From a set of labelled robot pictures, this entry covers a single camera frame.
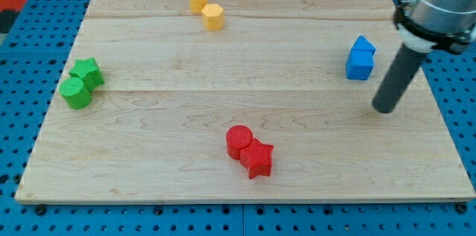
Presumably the blue triangle block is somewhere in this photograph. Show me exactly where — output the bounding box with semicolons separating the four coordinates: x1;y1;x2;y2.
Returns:
351;35;376;54

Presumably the green cylinder block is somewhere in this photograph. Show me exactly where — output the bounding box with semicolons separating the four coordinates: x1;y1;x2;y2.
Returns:
59;77;92;110

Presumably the dark grey pointer rod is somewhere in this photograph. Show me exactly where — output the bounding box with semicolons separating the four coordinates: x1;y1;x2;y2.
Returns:
372;44;428;113

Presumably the red cylinder block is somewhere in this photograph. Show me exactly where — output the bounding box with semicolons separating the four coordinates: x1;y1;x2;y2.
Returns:
225;125;254;160

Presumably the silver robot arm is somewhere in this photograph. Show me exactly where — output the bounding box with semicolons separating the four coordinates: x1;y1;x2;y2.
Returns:
393;0;475;54

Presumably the yellow hexagon block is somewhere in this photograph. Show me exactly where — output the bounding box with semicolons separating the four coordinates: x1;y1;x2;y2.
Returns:
202;4;225;31

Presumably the wooden board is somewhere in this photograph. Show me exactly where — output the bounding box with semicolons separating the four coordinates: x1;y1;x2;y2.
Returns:
16;0;475;205

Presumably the green star block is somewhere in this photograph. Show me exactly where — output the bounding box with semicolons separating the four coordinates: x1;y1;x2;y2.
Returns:
69;57;105;92

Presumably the red star block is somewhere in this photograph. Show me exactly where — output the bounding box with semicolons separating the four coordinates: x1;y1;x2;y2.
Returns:
240;138;274;179

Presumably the blue cube block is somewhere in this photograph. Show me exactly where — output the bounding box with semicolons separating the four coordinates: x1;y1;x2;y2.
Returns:
345;50;374;80

